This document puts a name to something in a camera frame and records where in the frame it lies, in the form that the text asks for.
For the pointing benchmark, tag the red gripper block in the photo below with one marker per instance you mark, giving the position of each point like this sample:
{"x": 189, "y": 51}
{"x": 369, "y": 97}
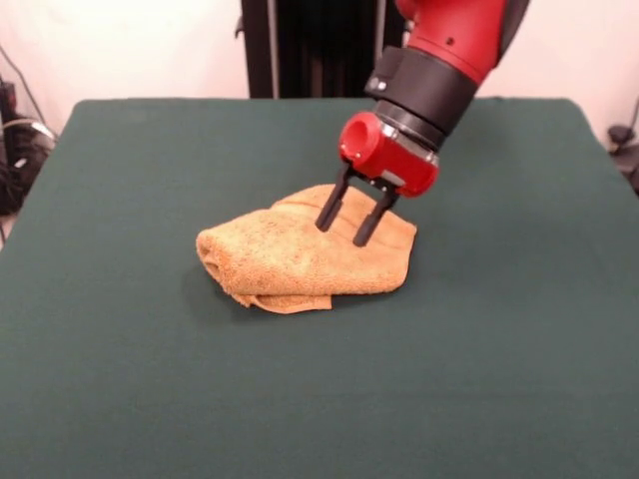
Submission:
{"x": 394, "y": 159}

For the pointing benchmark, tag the orange-tan terry towel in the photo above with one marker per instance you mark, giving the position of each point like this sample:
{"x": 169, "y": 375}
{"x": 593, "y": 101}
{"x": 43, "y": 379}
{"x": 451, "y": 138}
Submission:
{"x": 279, "y": 259}

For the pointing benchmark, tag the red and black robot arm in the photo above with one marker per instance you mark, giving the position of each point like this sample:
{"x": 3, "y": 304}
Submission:
{"x": 449, "y": 60}

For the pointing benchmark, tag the dark green table cloth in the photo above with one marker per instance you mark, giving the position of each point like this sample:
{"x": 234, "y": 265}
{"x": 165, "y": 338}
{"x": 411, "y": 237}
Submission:
{"x": 399, "y": 409}

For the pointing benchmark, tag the dark tripod base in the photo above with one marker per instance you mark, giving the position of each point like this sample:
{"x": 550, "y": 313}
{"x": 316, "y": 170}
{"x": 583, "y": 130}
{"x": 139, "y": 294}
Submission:
{"x": 619, "y": 134}

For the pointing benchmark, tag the black robot pedestal stand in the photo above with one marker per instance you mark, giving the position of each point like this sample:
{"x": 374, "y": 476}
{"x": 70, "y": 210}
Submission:
{"x": 309, "y": 50}

